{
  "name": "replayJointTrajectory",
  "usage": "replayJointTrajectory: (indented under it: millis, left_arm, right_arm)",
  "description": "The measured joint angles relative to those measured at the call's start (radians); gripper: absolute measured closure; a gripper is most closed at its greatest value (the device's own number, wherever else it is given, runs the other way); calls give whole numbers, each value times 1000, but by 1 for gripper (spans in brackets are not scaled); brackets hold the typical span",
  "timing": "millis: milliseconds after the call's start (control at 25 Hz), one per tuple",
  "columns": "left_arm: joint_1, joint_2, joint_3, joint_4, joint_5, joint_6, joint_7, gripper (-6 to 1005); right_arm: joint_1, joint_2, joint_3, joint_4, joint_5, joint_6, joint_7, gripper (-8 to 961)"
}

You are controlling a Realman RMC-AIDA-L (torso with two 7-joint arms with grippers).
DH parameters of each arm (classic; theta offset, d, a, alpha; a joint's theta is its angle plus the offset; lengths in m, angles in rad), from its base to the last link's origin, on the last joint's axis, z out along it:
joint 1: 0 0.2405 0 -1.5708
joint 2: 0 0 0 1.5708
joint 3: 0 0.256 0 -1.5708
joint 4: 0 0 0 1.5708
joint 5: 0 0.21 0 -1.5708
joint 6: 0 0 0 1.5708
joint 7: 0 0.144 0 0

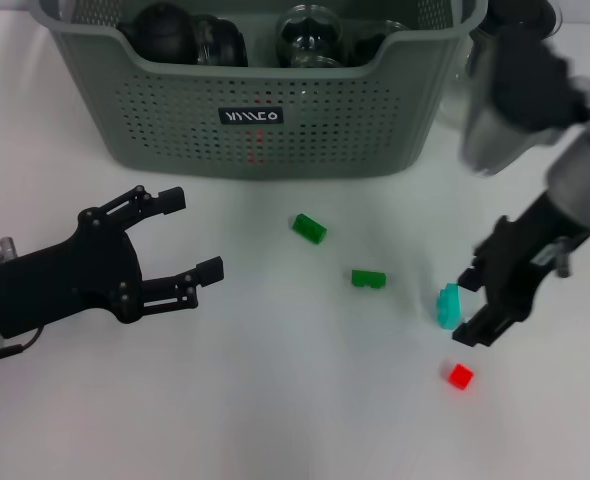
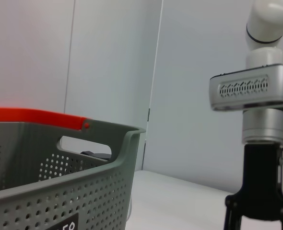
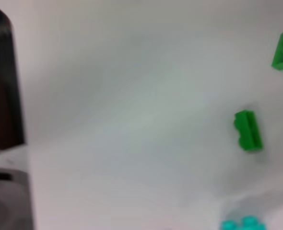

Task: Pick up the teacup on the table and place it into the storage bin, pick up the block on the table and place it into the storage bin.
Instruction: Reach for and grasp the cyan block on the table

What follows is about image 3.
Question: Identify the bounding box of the teal brick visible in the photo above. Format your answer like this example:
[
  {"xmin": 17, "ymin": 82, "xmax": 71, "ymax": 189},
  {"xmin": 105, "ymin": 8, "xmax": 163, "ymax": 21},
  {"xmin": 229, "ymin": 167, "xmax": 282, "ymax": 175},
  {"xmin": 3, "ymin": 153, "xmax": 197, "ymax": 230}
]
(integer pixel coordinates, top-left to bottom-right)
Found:
[{"xmin": 219, "ymin": 215, "xmax": 267, "ymax": 230}]

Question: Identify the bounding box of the grey metal block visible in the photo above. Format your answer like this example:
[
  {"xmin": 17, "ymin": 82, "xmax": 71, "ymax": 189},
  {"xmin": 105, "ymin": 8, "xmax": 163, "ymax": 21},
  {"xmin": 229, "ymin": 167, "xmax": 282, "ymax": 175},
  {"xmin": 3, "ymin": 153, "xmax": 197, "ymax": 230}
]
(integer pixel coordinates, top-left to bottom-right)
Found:
[{"xmin": 0, "ymin": 167, "xmax": 35, "ymax": 230}]

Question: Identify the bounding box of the green notched brick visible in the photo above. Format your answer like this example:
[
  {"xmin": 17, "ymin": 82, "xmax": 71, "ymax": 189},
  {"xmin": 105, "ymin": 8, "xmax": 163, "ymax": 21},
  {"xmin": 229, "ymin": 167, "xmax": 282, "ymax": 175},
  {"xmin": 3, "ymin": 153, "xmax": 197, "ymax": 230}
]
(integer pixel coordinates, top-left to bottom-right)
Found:
[{"xmin": 233, "ymin": 109, "xmax": 264, "ymax": 152}]

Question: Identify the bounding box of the dark robot torso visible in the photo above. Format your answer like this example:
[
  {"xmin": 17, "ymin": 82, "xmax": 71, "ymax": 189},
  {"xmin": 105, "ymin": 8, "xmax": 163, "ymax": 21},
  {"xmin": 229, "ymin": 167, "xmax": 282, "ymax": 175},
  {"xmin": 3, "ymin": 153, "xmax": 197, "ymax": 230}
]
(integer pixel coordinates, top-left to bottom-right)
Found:
[{"xmin": 0, "ymin": 0, "xmax": 26, "ymax": 150}]

